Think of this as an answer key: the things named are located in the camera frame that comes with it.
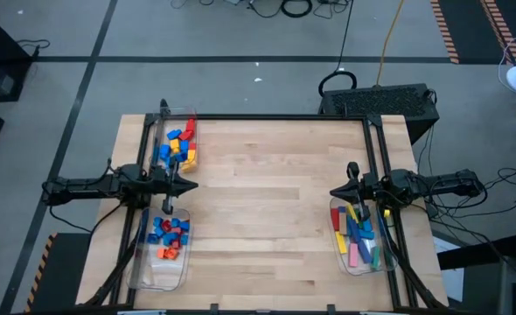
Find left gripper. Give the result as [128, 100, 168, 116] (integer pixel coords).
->
[150, 162, 199, 215]

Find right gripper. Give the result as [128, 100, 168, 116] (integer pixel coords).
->
[330, 162, 390, 221]

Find clear plastic bin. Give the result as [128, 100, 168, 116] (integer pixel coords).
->
[124, 205, 192, 292]
[328, 196, 399, 277]
[145, 104, 198, 175]

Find black perforated computer case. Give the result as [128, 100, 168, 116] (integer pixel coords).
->
[317, 82, 441, 145]

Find black desk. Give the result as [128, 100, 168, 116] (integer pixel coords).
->
[436, 234, 516, 270]

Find black floor mat striped edges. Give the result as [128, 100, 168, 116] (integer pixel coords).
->
[24, 232, 93, 314]
[430, 0, 516, 66]

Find black cable with coil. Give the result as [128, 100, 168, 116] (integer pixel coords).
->
[317, 0, 359, 98]

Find yellow cable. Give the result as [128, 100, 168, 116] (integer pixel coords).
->
[374, 0, 406, 87]

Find black coiled cable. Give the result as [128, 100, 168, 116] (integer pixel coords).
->
[280, 0, 314, 19]

